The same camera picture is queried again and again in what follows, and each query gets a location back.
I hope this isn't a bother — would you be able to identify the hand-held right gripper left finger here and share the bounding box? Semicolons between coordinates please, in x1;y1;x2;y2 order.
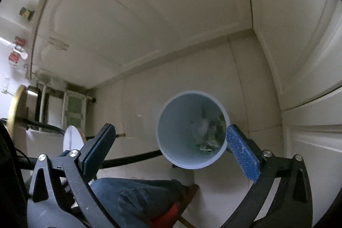
27;123;121;228

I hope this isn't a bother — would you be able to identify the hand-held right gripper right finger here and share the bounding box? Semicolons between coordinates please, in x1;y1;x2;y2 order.
226;124;314;228

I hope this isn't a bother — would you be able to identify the pale blue waste bin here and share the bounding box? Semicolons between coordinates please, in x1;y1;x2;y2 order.
156;90;231;170

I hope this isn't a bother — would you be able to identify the white storage rack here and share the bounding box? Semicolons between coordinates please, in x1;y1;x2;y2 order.
37;81;97;132

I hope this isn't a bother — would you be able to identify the person's blue jeans leg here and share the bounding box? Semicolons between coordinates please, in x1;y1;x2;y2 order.
89;177;187;228

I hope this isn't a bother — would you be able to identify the brown wooden bar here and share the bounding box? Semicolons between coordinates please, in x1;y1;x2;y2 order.
178;184;200;228

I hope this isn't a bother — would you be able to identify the silver black rice cooker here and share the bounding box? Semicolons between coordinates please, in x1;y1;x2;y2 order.
25;85;50;124

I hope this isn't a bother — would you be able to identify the red plastic object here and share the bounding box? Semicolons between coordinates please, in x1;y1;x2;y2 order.
160;203;183;228

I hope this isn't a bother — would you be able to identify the white rice paddle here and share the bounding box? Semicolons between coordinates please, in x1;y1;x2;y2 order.
13;49;28;60

